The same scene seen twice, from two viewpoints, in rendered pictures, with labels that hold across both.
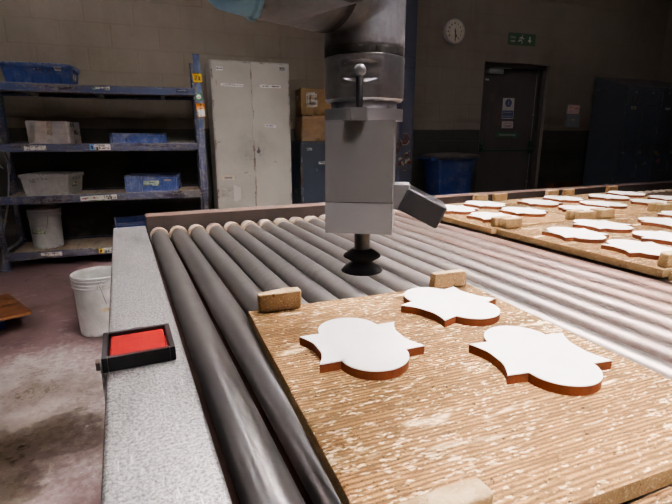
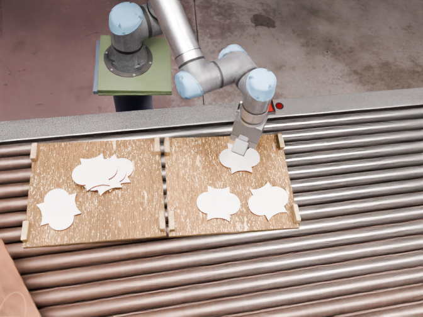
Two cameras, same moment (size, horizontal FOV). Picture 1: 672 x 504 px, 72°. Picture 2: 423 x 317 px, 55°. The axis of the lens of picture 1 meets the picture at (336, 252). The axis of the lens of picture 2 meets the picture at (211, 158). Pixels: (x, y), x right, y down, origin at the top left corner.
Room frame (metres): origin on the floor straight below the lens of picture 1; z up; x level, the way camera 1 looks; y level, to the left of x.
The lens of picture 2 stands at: (0.45, -0.75, 2.12)
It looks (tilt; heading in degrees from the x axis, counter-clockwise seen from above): 59 degrees down; 96
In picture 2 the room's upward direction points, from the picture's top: 10 degrees clockwise
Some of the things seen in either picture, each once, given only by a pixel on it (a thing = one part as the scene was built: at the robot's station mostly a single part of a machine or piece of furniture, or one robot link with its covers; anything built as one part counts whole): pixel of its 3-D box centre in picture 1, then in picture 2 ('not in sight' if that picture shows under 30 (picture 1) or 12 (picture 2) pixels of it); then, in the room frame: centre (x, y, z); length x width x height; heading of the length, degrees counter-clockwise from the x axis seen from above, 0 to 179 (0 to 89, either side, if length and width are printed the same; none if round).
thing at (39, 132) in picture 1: (54, 133); not in sight; (4.41, 2.61, 1.20); 0.36 x 0.28 x 0.22; 97
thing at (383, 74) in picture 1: (363, 84); (252, 109); (0.46, -0.03, 1.21); 0.08 x 0.08 x 0.05
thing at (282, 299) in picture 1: (279, 299); (280, 141); (0.59, 0.08, 0.95); 0.06 x 0.02 x 0.03; 111
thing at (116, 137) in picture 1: (137, 138); not in sight; (4.60, 1.92, 1.14); 0.50 x 0.38 x 0.11; 118
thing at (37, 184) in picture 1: (53, 183); not in sight; (4.36, 2.66, 0.74); 0.44 x 0.36 x 0.20; 96
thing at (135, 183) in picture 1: (154, 182); not in sight; (4.69, 1.84, 0.72); 0.50 x 0.38 x 0.16; 102
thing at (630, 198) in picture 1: (638, 198); not in sight; (1.71, -1.13, 0.94); 0.41 x 0.35 x 0.04; 26
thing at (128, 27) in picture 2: not in sight; (128, 26); (-0.04, 0.30, 1.07); 0.13 x 0.12 x 0.14; 45
